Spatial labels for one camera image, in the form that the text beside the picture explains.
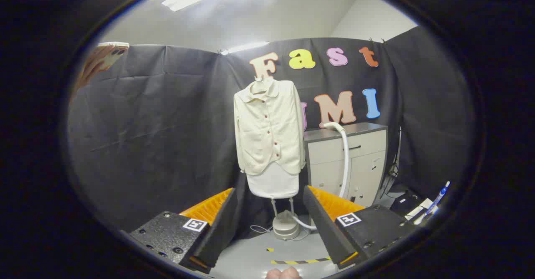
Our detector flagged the bundle of dark cables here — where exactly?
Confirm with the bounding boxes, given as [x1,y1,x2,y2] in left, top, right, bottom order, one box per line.
[380,166,402,197]

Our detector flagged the cream cabinet with grey top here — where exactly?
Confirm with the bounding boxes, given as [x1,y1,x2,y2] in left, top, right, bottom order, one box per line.
[304,123,388,207]

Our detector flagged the cream button-up shirt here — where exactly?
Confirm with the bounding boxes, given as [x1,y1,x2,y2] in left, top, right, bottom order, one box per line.
[233,78,306,176]

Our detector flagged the grey garment steamer base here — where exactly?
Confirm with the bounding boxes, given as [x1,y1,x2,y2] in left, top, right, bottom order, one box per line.
[271,198,301,241]

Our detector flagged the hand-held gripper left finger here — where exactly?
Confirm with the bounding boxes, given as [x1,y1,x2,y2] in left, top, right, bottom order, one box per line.
[121,187,239,274]

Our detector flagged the blue pen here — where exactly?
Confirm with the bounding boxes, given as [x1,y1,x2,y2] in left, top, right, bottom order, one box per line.
[424,182,451,219]

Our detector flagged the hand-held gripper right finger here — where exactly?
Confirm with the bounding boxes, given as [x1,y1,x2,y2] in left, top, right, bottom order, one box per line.
[303,186,418,270]

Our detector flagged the pink smartphone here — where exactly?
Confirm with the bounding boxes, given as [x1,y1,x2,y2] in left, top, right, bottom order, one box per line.
[77,41,130,89]

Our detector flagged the yellow black floor tape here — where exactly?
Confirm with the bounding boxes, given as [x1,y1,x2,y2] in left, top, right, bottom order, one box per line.
[270,257,331,265]

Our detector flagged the white garment steamer hose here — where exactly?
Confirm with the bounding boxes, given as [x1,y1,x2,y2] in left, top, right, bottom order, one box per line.
[291,128,350,230]

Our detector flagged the white padded garment form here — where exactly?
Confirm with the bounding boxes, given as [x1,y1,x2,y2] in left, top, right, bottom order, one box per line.
[246,162,300,199]

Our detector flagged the black box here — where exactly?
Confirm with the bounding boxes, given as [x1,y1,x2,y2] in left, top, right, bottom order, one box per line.
[391,191,423,217]

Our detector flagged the black backdrop cloth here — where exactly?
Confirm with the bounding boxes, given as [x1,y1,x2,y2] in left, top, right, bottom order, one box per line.
[67,36,477,238]

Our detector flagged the narrow ceiling light strip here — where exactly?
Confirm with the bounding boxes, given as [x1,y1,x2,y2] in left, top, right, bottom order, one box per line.
[220,41,270,56]

